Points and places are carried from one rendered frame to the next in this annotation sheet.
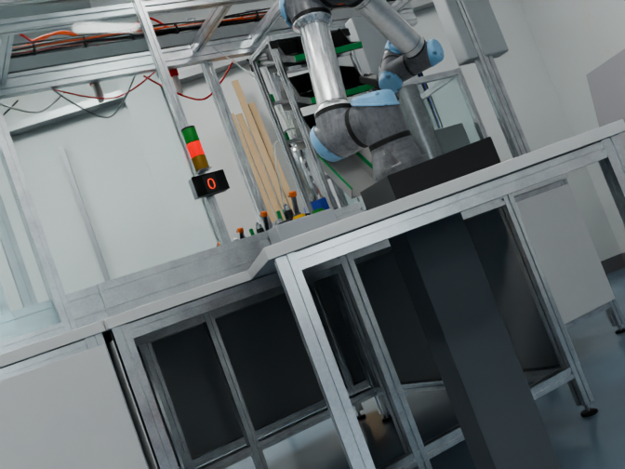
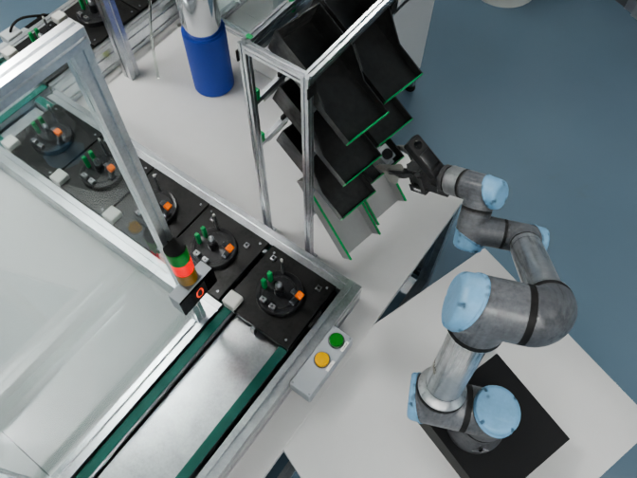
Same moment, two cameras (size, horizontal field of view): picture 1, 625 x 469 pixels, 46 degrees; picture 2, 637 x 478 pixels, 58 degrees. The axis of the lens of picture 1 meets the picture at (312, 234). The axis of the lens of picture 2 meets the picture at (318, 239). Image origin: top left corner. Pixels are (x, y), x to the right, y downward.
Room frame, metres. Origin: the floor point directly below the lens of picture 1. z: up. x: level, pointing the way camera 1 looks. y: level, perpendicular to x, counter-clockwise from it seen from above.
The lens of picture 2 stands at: (1.82, 0.25, 2.53)
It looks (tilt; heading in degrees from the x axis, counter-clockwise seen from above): 60 degrees down; 335
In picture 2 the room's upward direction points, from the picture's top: 1 degrees clockwise
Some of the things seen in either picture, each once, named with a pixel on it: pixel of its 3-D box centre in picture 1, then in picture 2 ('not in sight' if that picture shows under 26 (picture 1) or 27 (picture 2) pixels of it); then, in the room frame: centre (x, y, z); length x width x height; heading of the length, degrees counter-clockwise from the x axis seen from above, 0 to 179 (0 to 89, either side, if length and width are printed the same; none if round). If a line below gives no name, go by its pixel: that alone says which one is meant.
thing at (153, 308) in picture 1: (257, 283); (176, 238); (2.88, 0.27, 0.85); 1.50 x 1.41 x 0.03; 119
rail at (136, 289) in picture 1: (244, 254); (263, 406); (2.22, 0.22, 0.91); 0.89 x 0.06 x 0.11; 119
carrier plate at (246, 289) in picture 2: not in sight; (280, 295); (2.49, 0.05, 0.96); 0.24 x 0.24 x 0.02; 29
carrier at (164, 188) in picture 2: not in sight; (153, 202); (2.93, 0.30, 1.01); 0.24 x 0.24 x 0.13; 29
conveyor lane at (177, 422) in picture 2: not in sight; (209, 376); (2.37, 0.32, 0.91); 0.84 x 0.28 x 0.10; 119
